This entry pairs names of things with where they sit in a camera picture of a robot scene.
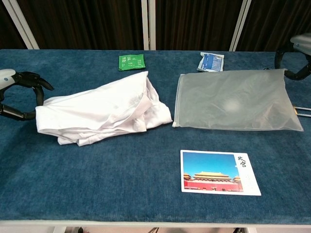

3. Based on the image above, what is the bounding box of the dark brown curtain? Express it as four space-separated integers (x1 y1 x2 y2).
0 0 311 52

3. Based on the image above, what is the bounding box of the blue and white packet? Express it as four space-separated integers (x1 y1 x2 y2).
196 51 225 73

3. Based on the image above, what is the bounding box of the frosted plastic zipper bag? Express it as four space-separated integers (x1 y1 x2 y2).
172 68 304 132

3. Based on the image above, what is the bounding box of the white garment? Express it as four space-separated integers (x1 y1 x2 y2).
35 70 173 147

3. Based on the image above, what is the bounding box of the green tea sachet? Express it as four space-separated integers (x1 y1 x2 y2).
118 54 147 71

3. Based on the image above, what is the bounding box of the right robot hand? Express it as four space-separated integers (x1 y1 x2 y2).
274 33 311 80

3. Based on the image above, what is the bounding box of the white frame post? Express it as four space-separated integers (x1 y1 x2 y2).
1 0 40 50
140 0 156 51
229 0 252 51

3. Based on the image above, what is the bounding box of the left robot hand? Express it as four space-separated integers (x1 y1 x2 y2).
0 68 54 121

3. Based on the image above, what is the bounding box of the blue table cloth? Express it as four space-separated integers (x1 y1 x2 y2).
0 49 311 223

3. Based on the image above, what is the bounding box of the brass padlock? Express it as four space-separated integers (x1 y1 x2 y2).
293 105 311 118

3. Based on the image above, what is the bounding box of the palace photo postcard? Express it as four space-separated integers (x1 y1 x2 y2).
180 150 262 197

